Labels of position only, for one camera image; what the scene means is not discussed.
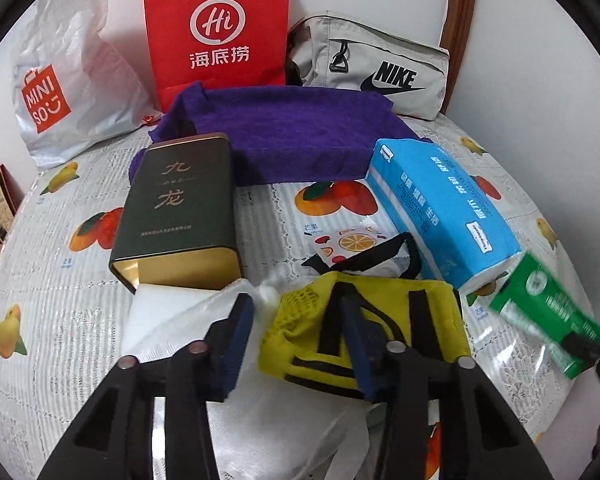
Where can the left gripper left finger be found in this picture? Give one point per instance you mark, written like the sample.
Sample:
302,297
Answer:
110,437

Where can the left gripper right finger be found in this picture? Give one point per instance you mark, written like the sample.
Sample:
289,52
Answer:
480,436

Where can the green tissue pack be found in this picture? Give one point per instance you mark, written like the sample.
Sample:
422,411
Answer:
535,302

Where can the yellow black mesh bag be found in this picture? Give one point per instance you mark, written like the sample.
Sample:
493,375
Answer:
331,335

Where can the white foam block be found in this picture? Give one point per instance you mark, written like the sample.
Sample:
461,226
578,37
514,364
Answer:
153,305

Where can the orange print wet wipe packet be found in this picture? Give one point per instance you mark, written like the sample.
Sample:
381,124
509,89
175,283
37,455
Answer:
364,248

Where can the fruit pattern tablecloth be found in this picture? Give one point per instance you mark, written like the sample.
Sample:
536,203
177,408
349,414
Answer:
74,311

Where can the blue tissue pack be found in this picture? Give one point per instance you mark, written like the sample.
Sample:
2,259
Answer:
461,237

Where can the dark green tea tin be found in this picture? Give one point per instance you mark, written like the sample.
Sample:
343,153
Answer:
177,226

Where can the purple towel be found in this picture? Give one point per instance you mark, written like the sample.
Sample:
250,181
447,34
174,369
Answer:
261,135

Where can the white Miniso plastic bag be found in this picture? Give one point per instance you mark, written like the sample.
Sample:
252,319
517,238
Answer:
70,88

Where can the grey Nike bag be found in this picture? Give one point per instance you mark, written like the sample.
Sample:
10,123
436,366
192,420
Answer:
333,51

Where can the red Haidilao paper bag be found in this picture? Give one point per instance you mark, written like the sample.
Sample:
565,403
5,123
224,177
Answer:
219,43

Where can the brown wooden door frame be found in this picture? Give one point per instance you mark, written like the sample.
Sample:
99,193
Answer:
455,34

